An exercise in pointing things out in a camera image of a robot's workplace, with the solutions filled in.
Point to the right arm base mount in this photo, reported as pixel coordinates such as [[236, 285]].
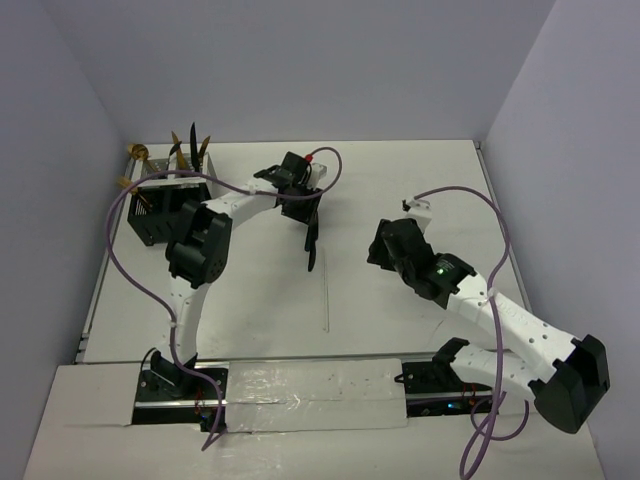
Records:
[[430, 391]]

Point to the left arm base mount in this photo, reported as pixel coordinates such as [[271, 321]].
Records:
[[166, 395]]

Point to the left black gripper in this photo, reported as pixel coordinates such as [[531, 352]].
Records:
[[305, 214]]

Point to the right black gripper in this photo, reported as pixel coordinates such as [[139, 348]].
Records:
[[378, 250]]

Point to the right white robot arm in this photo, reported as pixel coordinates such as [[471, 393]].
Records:
[[562, 376]]

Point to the black serrated knife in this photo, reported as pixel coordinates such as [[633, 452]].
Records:
[[194, 150]]

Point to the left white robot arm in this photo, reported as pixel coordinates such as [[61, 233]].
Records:
[[198, 249]]

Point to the gold fork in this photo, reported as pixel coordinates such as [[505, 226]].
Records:
[[126, 184]]

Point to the gold knife green handle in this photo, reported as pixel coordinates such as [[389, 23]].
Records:
[[181, 159]]

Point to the black utensil caddy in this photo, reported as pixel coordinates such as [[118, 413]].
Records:
[[153, 210]]

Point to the gold knife black handle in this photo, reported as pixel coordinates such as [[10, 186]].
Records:
[[202, 151]]

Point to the gold spoon green handle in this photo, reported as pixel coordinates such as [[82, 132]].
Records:
[[140, 153]]

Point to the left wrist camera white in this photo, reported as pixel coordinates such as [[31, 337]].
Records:
[[315, 172]]

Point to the clear glass straw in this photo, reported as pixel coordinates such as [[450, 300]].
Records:
[[326, 301]]

